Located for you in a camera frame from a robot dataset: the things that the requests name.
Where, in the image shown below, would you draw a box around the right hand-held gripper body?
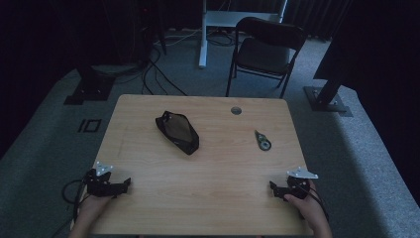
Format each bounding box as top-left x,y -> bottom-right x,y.
284,166 -> 320,201

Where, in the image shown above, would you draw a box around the left hand-held gripper cable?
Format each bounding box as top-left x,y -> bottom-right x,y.
49,178 -> 91,238

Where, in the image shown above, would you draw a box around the person's right hand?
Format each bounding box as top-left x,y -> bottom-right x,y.
282,192 -> 327,229

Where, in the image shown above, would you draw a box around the black folding chair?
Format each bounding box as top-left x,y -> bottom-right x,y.
225,16 -> 309,100

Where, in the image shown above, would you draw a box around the correction tape dispenser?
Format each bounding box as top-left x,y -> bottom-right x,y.
254,129 -> 272,153

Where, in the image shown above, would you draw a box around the person's left hand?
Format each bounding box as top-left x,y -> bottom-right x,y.
78,193 -> 114,223

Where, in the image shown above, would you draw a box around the white floor cable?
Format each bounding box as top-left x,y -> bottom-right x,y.
153,28 -> 203,48

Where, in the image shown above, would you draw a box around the hand-held gripper cable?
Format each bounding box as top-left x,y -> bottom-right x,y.
296,183 -> 331,222
49,178 -> 91,238

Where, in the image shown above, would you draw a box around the black mesh pencil case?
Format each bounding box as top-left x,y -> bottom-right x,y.
155,110 -> 201,156

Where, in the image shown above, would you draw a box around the black floor cables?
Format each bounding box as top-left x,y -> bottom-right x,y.
113,31 -> 239,97

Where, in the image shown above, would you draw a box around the black metal stand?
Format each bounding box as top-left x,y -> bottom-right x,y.
62,62 -> 117,107
302,31 -> 355,118

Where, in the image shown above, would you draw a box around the white desk frame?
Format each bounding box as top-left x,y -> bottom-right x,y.
198,0 -> 289,69

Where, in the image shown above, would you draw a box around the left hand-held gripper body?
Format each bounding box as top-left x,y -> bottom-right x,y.
83,161 -> 115,199

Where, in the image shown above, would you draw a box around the right hand-held gripper cable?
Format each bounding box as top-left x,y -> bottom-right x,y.
296,183 -> 331,222

